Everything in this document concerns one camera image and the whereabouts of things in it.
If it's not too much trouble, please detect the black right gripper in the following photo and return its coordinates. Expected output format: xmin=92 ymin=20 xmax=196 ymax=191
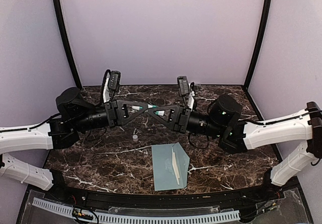
xmin=147 ymin=104 xmax=224 ymax=138

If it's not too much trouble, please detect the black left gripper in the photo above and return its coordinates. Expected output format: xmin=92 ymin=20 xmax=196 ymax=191
xmin=73 ymin=99 xmax=149 ymax=132

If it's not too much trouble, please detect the white green glue stick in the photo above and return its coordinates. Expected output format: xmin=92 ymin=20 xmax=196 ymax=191
xmin=132 ymin=105 xmax=166 ymax=117

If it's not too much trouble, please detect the small white glue cap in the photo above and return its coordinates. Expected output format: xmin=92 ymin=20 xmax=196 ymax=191
xmin=132 ymin=134 xmax=138 ymax=142

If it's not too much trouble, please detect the light blue paper envelope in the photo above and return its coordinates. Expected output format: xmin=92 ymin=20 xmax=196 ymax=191
xmin=151 ymin=142 xmax=190 ymax=191

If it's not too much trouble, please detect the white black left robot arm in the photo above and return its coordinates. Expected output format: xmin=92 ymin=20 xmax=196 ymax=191
xmin=1 ymin=87 xmax=148 ymax=202

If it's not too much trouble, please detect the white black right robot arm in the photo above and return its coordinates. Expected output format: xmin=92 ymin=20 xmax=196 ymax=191
xmin=148 ymin=95 xmax=321 ymax=201

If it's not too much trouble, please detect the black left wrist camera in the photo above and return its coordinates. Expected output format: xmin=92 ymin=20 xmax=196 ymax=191
xmin=108 ymin=70 xmax=121 ymax=91

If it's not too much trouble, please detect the black right corner frame post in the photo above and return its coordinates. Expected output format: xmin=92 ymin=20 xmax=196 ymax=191
xmin=243 ymin=0 xmax=271 ymax=92

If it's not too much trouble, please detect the black corner frame post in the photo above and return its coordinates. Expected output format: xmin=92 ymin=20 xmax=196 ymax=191
xmin=52 ymin=0 xmax=83 ymax=89
xmin=243 ymin=0 xmax=271 ymax=92

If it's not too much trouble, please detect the white slotted cable duct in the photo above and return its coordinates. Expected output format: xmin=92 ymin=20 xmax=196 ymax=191
xmin=32 ymin=198 xmax=240 ymax=223

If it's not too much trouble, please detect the black front table rail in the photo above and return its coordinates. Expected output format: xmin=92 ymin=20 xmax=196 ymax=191
xmin=48 ymin=185 xmax=275 ymax=210

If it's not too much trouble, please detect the black left corner frame post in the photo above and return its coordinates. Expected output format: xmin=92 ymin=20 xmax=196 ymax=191
xmin=52 ymin=0 xmax=83 ymax=89

